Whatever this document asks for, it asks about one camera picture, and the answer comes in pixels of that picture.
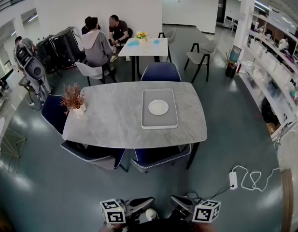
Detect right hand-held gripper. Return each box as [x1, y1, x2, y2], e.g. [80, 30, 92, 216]
[170, 195, 222, 224]

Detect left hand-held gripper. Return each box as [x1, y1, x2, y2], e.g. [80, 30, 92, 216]
[99, 196, 156, 224]

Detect white round plate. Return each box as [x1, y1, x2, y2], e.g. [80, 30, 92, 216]
[148, 99, 169, 116]

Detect person's left forearm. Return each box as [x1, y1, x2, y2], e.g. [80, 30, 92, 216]
[99, 223, 127, 232]

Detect person's right forearm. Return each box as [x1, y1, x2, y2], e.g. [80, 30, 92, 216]
[192, 222, 214, 232]

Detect grey marble dining table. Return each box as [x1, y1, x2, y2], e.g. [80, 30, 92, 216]
[62, 81, 208, 170]

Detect person's dark trousers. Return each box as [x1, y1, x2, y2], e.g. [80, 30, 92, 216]
[129, 217, 195, 232]

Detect blue upholstered chair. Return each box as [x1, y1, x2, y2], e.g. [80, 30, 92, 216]
[41, 94, 67, 135]
[129, 144, 192, 174]
[60, 140, 127, 171]
[140, 62, 182, 82]

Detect white power strip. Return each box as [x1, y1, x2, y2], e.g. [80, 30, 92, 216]
[229, 172, 238, 190]

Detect grey tray with white rim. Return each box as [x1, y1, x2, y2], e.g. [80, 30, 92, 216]
[141, 88, 179, 130]

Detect orange potted plant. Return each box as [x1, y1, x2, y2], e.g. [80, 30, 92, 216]
[60, 82, 87, 117]

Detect black trash bin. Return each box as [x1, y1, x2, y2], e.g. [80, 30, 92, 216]
[225, 61, 239, 79]

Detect white chair with black legs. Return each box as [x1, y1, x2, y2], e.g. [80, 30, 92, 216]
[75, 61, 117, 87]

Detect white square table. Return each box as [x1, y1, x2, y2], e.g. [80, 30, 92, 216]
[118, 38, 172, 82]

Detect teal box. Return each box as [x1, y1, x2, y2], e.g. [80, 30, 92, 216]
[229, 45, 242, 62]

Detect white shelf unit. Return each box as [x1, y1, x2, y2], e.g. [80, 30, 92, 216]
[238, 6, 298, 145]

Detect yellow flowers in vase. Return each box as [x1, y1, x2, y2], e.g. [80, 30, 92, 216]
[135, 31, 149, 42]

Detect black equipment case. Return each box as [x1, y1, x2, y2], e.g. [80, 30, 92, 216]
[36, 34, 59, 73]
[51, 27, 85, 69]

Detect black cable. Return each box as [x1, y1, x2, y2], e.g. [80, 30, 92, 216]
[213, 184, 234, 199]

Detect white cable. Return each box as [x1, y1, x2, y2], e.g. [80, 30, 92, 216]
[232, 165, 281, 192]

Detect grey chair with black frame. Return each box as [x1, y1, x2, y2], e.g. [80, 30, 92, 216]
[184, 40, 218, 83]
[158, 28, 177, 62]

